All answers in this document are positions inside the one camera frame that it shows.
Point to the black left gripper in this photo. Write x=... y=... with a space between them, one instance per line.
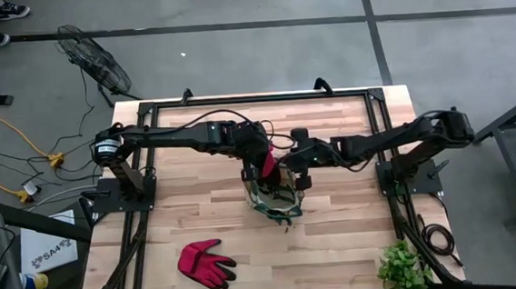
x=253 y=145

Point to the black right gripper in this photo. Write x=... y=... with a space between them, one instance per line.
x=313 y=156

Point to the red black gardening glove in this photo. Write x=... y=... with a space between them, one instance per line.
x=268 y=162
x=200 y=264

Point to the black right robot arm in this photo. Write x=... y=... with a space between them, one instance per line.
x=390 y=140

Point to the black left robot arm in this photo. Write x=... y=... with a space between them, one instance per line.
x=184 y=138

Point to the black table clamp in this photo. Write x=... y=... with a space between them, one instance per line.
x=323 y=85
x=186 y=95

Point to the green artificial plant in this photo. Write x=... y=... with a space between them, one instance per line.
x=403 y=268

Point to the black floor fan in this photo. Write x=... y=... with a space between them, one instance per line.
x=97 y=64

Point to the black metal table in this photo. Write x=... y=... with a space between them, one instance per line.
x=502 y=118

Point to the black metal beam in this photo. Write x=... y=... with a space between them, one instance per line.
x=40 y=221

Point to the white power adapter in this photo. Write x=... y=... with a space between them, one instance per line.
x=29 y=188

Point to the white printed box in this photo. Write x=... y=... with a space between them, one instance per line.
x=46 y=241

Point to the yellow blue white object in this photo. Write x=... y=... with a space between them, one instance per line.
x=37 y=283

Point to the black aluminium rig frame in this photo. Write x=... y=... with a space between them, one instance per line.
x=259 y=98

